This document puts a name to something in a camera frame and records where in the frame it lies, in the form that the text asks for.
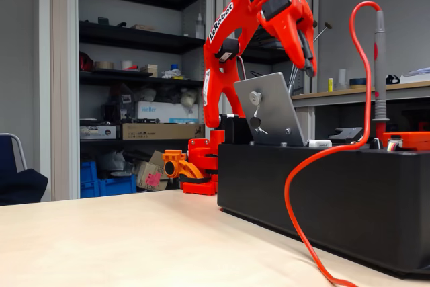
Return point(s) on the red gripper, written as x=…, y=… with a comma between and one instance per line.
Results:
x=288, y=21

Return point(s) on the long brown cardboard box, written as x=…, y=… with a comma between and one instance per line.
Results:
x=148, y=131

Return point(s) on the slider with black knob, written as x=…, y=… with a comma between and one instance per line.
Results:
x=377, y=144

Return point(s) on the white sensor block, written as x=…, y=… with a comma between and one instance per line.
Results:
x=320, y=144

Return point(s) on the beige tape roll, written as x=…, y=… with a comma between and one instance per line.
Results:
x=104, y=65

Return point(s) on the white cup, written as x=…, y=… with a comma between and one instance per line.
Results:
x=342, y=80

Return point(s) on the stack of papers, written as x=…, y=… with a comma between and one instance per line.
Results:
x=418, y=73

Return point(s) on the grey stand brown-tipped stems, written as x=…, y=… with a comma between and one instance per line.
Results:
x=328, y=25

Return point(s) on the white rag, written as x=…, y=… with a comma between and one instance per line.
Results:
x=172, y=73

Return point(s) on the grey test probe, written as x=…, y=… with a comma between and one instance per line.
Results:
x=381, y=72

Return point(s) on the white rounded object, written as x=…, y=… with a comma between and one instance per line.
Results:
x=188, y=97

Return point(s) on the small cardboard box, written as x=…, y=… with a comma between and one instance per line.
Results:
x=157, y=158

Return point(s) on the orange printed part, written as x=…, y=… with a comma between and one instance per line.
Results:
x=188, y=169

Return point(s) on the black task box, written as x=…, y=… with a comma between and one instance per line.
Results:
x=352, y=199

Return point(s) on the small wooden box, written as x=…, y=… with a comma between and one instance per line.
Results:
x=149, y=70

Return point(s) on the multicolour ribbon connector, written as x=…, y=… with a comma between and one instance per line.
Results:
x=393, y=146

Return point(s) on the grey printed carton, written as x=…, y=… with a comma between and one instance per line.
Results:
x=97, y=132

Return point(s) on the sideboard with wooden top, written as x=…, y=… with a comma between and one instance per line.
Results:
x=359, y=95

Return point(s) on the clear plastic bottle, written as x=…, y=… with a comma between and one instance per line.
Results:
x=200, y=30

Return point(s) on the blue plastic crate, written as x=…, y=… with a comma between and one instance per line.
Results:
x=117, y=186
x=88, y=172

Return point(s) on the flat beige item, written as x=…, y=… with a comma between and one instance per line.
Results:
x=142, y=27

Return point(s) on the black and white object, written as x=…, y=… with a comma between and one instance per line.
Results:
x=392, y=79

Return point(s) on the white tape roll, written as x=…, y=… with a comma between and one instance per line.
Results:
x=126, y=64

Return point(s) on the white Weller box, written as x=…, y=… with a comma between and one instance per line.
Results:
x=151, y=110

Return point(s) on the yellow tube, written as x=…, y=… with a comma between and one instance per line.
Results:
x=330, y=85

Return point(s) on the red tool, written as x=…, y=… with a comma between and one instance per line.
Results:
x=85, y=63

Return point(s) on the dark tape roll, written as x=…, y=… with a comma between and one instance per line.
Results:
x=357, y=82

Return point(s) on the grey metal hinged lid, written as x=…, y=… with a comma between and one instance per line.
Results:
x=275, y=112

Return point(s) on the blue chair metal frame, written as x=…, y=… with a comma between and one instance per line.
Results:
x=6, y=156

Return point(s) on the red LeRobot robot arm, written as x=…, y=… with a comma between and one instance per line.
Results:
x=215, y=112

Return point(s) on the grey cabinet black shelves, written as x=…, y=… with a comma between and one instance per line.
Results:
x=134, y=36
x=228, y=4

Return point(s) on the cardboard box pink sticker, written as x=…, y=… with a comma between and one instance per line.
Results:
x=144, y=172

